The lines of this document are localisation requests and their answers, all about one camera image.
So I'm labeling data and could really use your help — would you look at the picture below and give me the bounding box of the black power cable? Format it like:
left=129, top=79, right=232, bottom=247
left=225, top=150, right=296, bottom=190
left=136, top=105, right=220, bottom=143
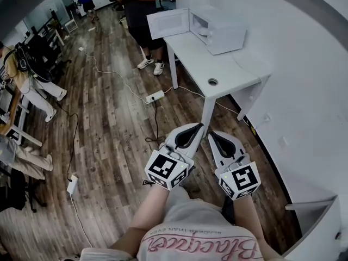
left=145, top=98, right=161, bottom=144
left=55, top=101, right=80, bottom=179

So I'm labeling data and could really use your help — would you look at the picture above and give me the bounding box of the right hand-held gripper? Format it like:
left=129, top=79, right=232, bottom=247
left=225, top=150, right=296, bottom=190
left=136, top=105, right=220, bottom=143
left=208, top=130, right=262, bottom=201

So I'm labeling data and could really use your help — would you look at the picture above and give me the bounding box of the person's left forearm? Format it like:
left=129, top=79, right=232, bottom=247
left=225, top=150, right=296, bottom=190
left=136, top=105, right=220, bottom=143
left=108, top=185, right=171, bottom=252

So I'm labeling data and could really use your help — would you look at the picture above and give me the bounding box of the white power strip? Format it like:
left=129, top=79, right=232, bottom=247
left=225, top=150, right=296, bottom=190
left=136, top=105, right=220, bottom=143
left=146, top=90, right=165, bottom=104
left=66, top=174, right=79, bottom=195

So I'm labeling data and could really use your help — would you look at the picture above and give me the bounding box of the person's white printed shirt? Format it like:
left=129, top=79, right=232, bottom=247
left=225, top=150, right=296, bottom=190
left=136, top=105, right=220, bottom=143
left=80, top=186, right=276, bottom=261

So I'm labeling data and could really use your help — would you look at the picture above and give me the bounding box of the white stool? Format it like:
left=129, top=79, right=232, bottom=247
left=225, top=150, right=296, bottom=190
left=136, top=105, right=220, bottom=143
left=64, top=18, right=80, bottom=34

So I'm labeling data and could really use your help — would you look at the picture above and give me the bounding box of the wooden desk with white legs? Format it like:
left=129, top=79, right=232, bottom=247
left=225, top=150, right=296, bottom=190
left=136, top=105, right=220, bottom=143
left=0, top=87, right=44, bottom=147

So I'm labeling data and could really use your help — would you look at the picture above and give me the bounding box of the black office chair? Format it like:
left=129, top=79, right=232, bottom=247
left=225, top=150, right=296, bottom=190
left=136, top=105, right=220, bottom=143
left=26, top=33, right=72, bottom=77
left=108, top=0, right=126, bottom=11
left=0, top=169, right=47, bottom=214

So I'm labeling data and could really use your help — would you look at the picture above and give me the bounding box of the person's right forearm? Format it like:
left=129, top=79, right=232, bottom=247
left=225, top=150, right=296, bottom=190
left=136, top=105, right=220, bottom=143
left=234, top=193, right=274, bottom=255

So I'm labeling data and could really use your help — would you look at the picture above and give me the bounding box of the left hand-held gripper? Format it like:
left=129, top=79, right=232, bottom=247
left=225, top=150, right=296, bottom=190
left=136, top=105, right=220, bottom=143
left=144, top=122, right=206, bottom=191

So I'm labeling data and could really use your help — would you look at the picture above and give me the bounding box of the white microwave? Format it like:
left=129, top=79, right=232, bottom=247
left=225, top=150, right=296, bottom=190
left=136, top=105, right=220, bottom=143
left=146, top=5, right=247, bottom=56

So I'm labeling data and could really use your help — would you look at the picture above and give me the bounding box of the white power cable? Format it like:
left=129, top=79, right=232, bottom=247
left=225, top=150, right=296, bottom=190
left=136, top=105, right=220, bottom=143
left=164, top=86, right=240, bottom=115
left=70, top=193, right=94, bottom=248
left=81, top=48, right=149, bottom=102

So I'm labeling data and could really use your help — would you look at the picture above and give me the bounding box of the white cabinet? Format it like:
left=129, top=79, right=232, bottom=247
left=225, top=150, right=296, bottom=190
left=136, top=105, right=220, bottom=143
left=282, top=194, right=343, bottom=257

